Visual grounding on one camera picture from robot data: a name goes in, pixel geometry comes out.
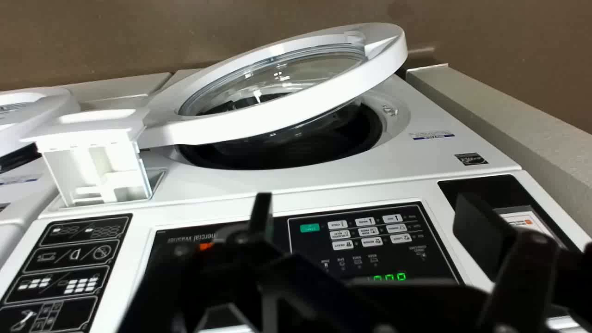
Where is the white washing machine by wall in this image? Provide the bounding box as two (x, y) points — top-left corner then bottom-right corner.
(0, 72), (173, 266)

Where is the white detergent dispenser drawer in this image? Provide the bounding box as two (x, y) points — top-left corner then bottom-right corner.
(22, 107), (155, 207)

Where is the round white glass washer door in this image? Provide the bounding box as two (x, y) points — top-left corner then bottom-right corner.
(136, 22), (410, 151)

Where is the black card reader orange print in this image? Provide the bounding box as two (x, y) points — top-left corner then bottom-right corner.
(436, 173), (560, 247)

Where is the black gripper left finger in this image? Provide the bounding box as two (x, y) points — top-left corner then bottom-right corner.
(140, 190), (377, 333)

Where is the white washing machine open dispenser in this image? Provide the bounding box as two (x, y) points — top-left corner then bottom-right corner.
(0, 61), (589, 333)

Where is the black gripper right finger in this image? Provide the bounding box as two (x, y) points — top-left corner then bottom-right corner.
(453, 190), (592, 333)

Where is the white washing machine number seven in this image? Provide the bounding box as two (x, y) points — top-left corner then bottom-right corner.
(403, 61), (592, 236)

